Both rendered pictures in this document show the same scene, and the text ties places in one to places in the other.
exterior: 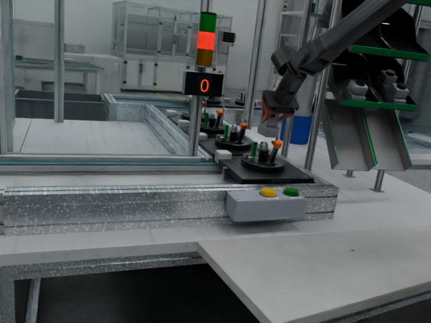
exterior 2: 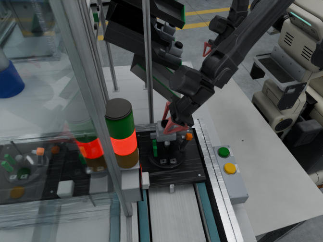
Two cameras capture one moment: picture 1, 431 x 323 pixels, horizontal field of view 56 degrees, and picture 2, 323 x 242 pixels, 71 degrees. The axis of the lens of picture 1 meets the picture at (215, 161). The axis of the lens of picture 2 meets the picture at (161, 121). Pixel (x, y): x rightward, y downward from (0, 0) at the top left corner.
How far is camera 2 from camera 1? 1.25 m
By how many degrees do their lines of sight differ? 69
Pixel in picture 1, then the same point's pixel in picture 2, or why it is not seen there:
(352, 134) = (159, 76)
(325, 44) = (243, 55)
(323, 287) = (290, 172)
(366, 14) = (276, 17)
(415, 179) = not seen: hidden behind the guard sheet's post
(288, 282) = (291, 189)
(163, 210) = not seen: outside the picture
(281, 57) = (192, 83)
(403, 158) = not seen: hidden behind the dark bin
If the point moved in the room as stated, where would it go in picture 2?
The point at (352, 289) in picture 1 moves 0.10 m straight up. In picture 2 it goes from (287, 159) to (298, 145)
